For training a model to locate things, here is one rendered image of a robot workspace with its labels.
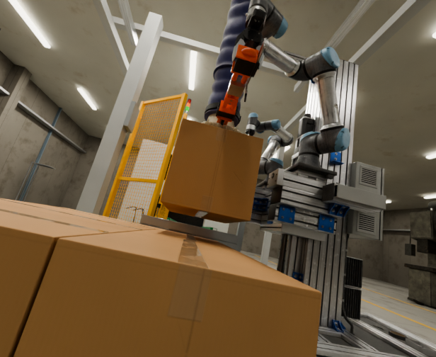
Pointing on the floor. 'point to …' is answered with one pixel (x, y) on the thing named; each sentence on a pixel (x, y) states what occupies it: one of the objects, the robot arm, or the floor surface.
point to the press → (434, 256)
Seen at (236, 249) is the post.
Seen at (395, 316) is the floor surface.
